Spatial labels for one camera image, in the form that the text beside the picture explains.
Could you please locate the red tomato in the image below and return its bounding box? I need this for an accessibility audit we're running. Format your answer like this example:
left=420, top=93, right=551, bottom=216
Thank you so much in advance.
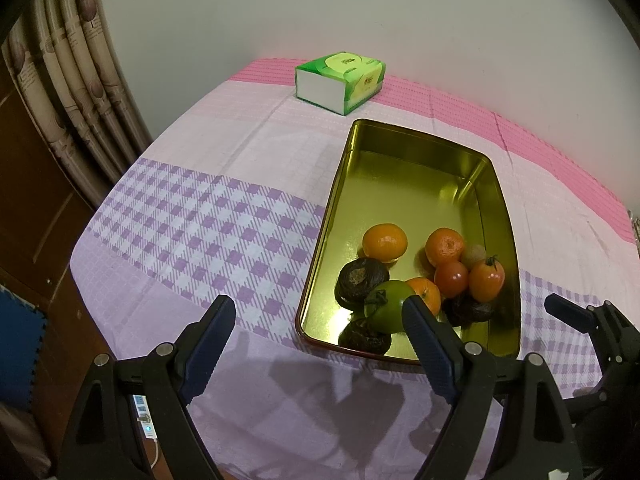
left=469, top=256, right=506, bottom=304
left=434, top=260, right=469, bottom=298

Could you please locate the small dark passion fruit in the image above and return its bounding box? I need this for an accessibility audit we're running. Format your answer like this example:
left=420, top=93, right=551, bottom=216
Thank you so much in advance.
left=442, top=292, right=496, bottom=327

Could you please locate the brown longan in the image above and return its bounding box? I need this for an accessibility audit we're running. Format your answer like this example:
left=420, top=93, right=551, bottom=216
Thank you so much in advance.
left=460, top=244, right=487, bottom=271

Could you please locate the orange mandarin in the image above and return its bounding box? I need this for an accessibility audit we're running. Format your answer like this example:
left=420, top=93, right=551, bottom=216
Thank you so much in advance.
left=361, top=223, right=408, bottom=263
left=406, top=278, right=442, bottom=316
left=424, top=228, right=465, bottom=268

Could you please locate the dark mangosteen with stem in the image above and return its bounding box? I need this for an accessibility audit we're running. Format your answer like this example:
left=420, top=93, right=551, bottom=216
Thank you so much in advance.
left=338, top=318, right=392, bottom=356

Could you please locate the green tomato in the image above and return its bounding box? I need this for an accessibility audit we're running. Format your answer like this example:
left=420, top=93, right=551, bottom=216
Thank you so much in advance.
left=363, top=280, right=414, bottom=334

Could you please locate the large dark mangosteen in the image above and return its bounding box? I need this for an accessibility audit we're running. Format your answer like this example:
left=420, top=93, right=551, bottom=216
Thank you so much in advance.
left=334, top=257, right=390, bottom=311

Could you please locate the blue foam floor mat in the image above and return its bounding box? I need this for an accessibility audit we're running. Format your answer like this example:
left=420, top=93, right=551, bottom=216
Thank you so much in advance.
left=0, top=286, right=48, bottom=411

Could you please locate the gold toffee tin tray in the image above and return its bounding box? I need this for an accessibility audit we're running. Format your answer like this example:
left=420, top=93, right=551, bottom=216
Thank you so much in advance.
left=295, top=119, right=521, bottom=356

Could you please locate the pink purple checked tablecloth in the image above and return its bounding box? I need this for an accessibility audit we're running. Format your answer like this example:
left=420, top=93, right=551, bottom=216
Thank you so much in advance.
left=70, top=58, right=639, bottom=479

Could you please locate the green tissue pack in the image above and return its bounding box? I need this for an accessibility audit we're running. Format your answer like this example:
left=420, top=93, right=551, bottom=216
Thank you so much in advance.
left=295, top=51, right=386, bottom=116

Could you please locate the beige patterned curtain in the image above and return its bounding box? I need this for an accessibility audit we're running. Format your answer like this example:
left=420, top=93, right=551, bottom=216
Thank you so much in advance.
left=1, top=0, right=152, bottom=206

